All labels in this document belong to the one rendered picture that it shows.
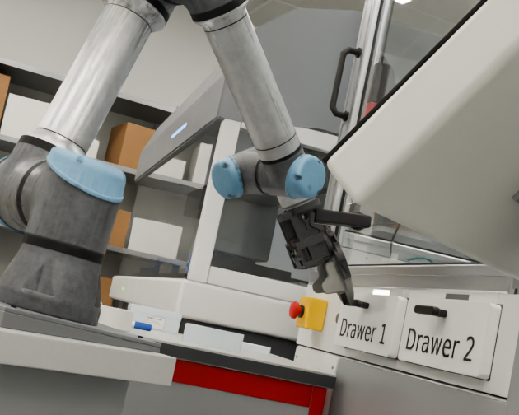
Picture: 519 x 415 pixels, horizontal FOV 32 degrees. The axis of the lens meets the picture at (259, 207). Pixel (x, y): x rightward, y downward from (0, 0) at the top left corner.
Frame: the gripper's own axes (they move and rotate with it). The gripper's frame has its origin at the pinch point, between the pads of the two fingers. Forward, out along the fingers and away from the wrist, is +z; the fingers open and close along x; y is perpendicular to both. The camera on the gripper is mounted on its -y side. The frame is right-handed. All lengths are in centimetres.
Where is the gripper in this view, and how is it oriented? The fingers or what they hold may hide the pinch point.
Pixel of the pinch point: (348, 296)
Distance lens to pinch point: 176.4
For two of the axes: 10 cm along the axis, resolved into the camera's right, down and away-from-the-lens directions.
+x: 2.6, -0.7, -9.6
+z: 3.7, 9.3, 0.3
